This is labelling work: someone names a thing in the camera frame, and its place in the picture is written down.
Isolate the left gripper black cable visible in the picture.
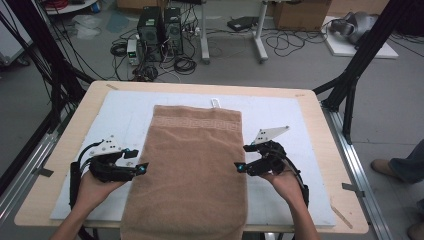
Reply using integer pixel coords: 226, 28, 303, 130
68, 141, 105, 210

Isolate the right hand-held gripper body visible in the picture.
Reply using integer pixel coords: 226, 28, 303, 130
251, 125, 292, 177

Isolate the person's right hand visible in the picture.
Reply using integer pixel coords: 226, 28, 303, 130
262, 168, 306, 208

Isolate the aluminium rail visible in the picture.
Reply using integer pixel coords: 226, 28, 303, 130
0, 109, 73, 228
321, 103, 396, 240

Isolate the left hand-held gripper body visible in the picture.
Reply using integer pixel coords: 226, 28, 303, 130
87, 134, 135, 183

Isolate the grey bag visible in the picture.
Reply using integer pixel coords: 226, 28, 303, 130
329, 11, 379, 46

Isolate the coiled black cable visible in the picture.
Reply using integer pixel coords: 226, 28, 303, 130
173, 56, 198, 76

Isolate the grey tape piece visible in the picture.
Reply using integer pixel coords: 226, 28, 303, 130
33, 167, 54, 178
341, 182, 366, 198

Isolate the slim black computer tower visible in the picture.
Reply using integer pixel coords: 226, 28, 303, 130
163, 7, 184, 56

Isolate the white metal stand leg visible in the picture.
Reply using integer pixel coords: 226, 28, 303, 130
252, 0, 269, 64
199, 0, 211, 65

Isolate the black frame post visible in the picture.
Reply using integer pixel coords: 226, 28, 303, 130
313, 0, 424, 145
0, 0, 96, 131

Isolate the white power supply unit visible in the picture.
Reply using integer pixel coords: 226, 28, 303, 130
126, 39, 141, 66

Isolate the white floor board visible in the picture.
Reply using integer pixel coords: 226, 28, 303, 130
321, 15, 399, 60

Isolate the large black computer tower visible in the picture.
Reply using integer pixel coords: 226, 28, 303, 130
137, 6, 164, 63

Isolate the flat black device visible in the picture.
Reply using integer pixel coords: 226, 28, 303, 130
227, 16, 259, 33

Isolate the loose black floor cable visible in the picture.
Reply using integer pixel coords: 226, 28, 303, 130
264, 28, 329, 58

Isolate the brown terry towel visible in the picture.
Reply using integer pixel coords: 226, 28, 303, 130
120, 98, 249, 240

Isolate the thin wooden strip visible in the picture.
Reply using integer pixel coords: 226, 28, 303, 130
329, 203, 354, 230

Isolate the person's left hand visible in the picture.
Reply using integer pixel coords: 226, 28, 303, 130
76, 171, 129, 215

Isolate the white grid mat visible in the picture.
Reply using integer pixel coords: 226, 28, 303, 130
49, 90, 337, 228

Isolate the large cardboard box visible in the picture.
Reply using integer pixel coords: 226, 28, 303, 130
273, 0, 333, 33

